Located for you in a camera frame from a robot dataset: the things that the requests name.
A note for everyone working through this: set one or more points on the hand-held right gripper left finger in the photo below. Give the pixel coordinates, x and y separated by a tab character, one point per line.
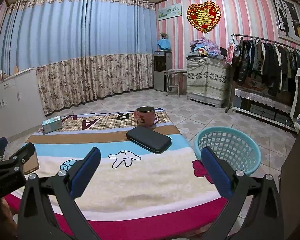
86	172

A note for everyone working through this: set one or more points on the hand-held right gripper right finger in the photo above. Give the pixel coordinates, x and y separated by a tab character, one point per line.
218	177

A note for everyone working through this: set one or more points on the light blue plastic basket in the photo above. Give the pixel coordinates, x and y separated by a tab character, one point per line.
247	166

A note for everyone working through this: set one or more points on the person's left forearm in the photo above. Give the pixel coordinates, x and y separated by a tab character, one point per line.
2	220

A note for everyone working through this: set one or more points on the brown phone case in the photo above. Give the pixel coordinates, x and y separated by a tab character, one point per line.
32	165

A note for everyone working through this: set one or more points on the teal tissue box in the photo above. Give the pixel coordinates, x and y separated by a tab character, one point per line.
52	125

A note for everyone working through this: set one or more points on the white cabinet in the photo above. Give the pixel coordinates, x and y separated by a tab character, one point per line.
15	100

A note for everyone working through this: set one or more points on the printed cartoon blanket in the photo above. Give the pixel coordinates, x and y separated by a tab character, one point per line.
140	180

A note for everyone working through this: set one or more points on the black zip case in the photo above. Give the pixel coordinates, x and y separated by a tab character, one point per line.
150	138

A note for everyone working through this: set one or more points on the dark wooden furniture panel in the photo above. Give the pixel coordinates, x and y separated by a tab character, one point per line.
295	192

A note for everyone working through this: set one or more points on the low drawer cabinet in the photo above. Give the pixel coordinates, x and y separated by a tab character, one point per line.
262	112

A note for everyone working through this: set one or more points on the pink mug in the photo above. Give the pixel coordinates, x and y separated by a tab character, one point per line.
145	117

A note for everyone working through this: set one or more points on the white lace cloth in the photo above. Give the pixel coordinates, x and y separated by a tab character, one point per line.
262	97

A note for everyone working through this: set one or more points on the cloth covered cabinet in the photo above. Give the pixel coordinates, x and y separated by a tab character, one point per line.
206	80

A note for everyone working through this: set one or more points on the small white side table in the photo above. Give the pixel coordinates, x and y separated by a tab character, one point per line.
175	71

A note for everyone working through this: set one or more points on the grey water dispenser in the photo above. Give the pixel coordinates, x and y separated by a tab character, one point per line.
162	72

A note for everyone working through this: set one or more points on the row of hanging clothes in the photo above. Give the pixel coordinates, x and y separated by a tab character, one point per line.
267	62

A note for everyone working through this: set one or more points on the pink hanging bag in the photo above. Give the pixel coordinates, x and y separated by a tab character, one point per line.
231	52

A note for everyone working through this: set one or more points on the pile of folded clothes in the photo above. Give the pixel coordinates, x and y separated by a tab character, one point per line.
206	46

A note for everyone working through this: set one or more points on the blue and floral curtain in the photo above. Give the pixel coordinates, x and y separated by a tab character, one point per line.
77	30

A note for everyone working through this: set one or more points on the blue cloth cover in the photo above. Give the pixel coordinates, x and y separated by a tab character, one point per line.
164	44

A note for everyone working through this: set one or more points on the metal clothes rack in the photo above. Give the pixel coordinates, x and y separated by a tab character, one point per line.
270	41

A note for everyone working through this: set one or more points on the small potted plant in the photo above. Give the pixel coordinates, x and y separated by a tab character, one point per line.
164	35

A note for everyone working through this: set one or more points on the red heart wall decoration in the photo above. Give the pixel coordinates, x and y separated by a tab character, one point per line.
203	17

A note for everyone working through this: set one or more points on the landscape wall picture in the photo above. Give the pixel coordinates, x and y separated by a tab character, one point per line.
170	11

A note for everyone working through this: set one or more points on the framed window wall poster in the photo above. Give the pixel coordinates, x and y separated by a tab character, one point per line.
287	17

